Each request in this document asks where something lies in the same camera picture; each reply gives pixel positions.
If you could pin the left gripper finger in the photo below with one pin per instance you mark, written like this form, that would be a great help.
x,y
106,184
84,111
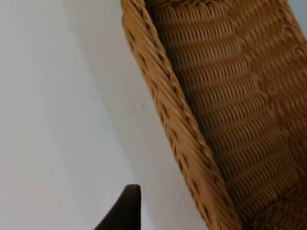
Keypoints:
x,y
126,210

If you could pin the pale brown wicker basket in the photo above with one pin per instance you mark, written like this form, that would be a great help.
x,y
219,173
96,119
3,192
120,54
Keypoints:
x,y
227,107

